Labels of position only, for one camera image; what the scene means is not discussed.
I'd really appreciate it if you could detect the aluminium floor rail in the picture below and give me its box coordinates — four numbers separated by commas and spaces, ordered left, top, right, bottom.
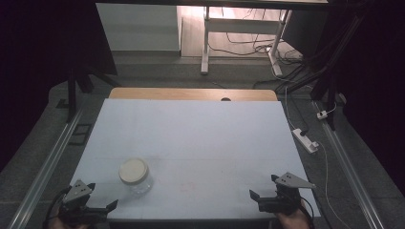
7, 107, 84, 229
312, 100, 386, 229

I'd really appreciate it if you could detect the white desk frame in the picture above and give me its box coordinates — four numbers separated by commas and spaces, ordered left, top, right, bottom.
200, 6, 292, 77

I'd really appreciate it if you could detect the cream round jar lid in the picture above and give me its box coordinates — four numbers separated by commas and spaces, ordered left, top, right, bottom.
118, 157, 150, 186

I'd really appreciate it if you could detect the white power strip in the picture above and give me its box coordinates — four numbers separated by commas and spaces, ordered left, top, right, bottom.
291, 128, 320, 155

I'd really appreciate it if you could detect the white board table cover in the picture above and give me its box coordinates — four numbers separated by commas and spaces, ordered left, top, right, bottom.
70, 98, 321, 221

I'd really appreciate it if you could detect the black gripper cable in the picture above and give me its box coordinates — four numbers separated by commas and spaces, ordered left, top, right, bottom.
298, 196, 317, 225
43, 186, 73, 229

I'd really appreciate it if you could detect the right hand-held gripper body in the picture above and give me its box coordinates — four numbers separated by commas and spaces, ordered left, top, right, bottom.
258, 172, 317, 216

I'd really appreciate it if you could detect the person's left hand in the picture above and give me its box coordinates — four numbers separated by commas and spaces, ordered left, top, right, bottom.
47, 209, 92, 229

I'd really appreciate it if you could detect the black metal stand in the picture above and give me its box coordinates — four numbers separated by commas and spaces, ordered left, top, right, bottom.
55, 61, 122, 124
276, 12, 367, 132

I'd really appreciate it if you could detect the tangle of dark floor cables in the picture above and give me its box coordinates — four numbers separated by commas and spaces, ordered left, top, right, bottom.
208, 8, 319, 94

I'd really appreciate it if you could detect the dark curtain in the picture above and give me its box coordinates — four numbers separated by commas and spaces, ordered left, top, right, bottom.
328, 0, 405, 197
0, 0, 118, 173

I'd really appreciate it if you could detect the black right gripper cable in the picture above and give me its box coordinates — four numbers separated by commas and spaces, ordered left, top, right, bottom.
298, 196, 317, 225

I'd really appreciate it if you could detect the clear glass jar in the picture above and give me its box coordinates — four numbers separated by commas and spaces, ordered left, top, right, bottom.
118, 157, 155, 197

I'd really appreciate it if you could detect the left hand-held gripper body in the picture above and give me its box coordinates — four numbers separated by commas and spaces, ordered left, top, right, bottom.
57, 179, 109, 225

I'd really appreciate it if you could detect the thin white cable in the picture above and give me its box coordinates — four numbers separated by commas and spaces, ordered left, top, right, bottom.
316, 141, 352, 229

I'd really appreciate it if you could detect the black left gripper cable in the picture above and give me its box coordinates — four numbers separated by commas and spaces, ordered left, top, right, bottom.
43, 186, 73, 229

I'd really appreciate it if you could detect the black flat floor frame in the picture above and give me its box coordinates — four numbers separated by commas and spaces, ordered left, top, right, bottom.
68, 123, 94, 147

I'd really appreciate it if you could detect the wooden table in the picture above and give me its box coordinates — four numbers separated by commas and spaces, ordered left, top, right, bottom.
108, 88, 279, 102

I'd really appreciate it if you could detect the person's right hand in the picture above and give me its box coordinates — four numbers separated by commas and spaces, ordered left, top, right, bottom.
275, 205, 311, 229

